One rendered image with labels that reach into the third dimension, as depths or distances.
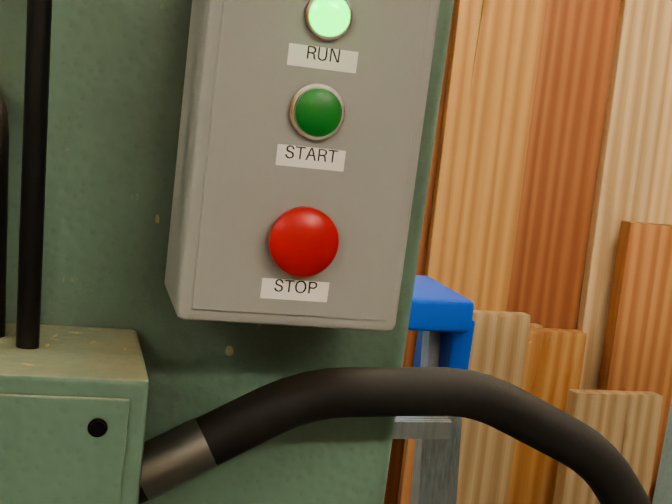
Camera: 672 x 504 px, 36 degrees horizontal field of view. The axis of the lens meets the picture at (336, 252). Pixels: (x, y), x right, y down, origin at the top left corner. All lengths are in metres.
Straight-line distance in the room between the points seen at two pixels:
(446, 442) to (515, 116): 0.77
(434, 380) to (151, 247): 0.15
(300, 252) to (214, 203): 0.04
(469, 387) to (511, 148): 1.52
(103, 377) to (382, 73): 0.17
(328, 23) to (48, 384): 0.18
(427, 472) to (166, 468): 1.01
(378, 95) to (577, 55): 1.68
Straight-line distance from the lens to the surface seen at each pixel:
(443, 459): 1.48
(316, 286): 0.46
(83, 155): 0.50
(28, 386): 0.44
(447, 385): 0.51
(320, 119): 0.44
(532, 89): 2.03
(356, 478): 0.56
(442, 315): 1.37
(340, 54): 0.45
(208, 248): 0.44
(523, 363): 1.95
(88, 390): 0.44
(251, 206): 0.44
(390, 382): 0.50
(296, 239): 0.44
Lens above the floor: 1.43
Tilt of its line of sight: 10 degrees down
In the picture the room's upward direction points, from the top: 7 degrees clockwise
